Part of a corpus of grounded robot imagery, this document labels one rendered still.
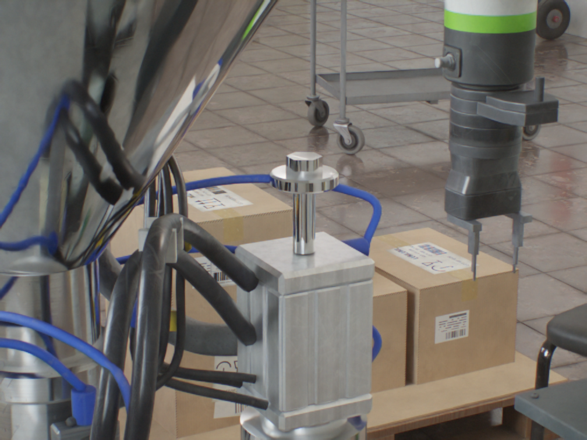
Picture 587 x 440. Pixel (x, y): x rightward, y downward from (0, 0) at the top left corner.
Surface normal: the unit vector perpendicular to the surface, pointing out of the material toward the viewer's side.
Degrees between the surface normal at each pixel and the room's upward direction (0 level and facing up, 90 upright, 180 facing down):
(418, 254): 0
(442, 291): 90
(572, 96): 0
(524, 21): 90
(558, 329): 53
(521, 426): 90
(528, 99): 0
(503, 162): 99
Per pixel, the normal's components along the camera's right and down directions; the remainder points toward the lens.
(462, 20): -0.69, 0.22
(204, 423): 0.49, 0.25
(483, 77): -0.21, 0.29
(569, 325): -0.12, -0.92
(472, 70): -0.46, 0.26
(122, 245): -0.90, 0.13
